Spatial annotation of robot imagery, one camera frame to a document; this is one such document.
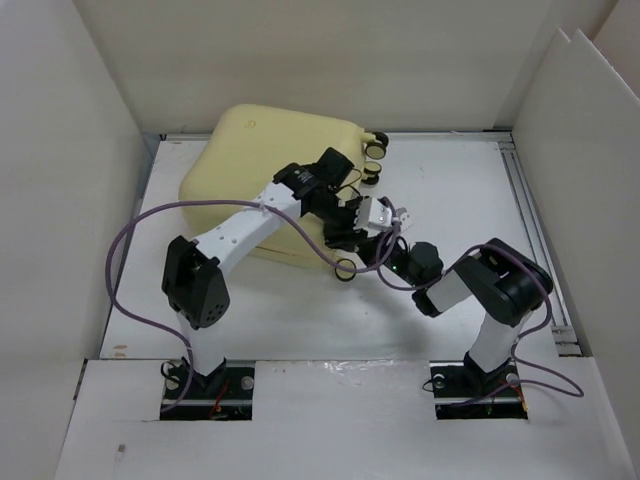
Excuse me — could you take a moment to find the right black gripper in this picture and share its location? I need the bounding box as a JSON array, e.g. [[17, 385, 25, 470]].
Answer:
[[355, 226, 422, 289]]

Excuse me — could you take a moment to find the yellow suitcase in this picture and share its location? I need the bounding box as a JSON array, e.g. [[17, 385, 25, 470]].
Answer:
[[178, 104, 389, 269]]

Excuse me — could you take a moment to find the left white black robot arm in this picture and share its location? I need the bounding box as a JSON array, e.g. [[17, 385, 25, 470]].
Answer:
[[161, 148, 391, 397]]

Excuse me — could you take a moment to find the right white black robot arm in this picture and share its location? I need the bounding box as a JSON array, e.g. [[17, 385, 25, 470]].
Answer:
[[384, 238, 553, 394]]

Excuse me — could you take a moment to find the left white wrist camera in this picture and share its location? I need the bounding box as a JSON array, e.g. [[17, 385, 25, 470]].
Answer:
[[354, 197, 393, 233]]

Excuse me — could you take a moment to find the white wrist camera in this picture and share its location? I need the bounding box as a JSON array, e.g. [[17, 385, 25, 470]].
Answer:
[[396, 207, 413, 230], [354, 197, 393, 233]]

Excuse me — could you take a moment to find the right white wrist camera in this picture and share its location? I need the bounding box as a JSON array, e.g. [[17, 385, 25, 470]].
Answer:
[[396, 207, 413, 230]]

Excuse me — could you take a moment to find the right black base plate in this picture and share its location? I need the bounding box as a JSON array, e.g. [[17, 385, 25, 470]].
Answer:
[[423, 361, 528, 420]]

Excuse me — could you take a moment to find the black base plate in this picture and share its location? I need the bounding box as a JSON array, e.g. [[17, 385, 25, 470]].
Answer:
[[159, 362, 255, 421], [423, 361, 528, 420]]

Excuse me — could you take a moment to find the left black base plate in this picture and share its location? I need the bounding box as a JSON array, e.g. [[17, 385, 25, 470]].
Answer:
[[159, 362, 255, 421]]

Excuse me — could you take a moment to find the aluminium rail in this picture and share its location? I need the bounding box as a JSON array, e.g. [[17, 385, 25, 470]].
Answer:
[[498, 136, 583, 357]]

